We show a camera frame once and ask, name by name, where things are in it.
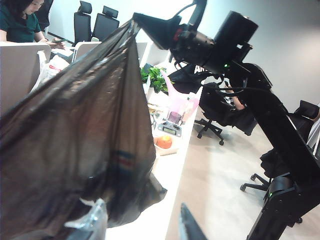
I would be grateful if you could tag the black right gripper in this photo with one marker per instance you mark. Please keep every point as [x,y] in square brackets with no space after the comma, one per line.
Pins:
[197,47]

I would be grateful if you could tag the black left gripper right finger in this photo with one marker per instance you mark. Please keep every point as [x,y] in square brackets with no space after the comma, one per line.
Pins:
[191,227]

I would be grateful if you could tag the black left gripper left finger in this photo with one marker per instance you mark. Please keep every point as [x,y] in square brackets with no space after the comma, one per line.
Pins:
[87,225]

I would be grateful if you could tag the black plastic garbage bag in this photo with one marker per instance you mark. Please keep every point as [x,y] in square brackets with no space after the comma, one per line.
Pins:
[75,125]

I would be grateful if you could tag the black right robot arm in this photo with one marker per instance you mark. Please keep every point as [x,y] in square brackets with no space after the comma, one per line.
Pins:
[280,130]

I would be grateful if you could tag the pink plastic bag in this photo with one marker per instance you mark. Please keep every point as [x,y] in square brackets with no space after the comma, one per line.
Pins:
[175,100]

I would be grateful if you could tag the white plastic bag red print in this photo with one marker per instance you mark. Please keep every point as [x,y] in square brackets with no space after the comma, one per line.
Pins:
[52,70]

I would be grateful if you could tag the green potted plant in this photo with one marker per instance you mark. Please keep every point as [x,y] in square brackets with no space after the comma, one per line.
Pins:
[156,80]

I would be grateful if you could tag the beige desk partition panel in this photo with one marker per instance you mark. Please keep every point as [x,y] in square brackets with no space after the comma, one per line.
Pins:
[85,50]
[20,75]

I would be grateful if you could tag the white paper tray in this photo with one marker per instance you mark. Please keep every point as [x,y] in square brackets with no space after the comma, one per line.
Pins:
[170,151]

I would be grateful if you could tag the orange fruit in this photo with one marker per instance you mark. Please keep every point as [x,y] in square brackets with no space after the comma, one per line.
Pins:
[164,142]

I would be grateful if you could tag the grey device with display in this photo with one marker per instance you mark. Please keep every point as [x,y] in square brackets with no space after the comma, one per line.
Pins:
[170,129]

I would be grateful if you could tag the dark smartphone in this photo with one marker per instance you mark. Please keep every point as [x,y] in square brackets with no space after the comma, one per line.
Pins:
[59,40]

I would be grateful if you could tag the office chair with black jacket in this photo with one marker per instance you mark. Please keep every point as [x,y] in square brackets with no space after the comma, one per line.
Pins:
[225,117]

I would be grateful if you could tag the person in green shirt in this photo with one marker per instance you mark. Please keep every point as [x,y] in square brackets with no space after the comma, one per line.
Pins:
[17,27]

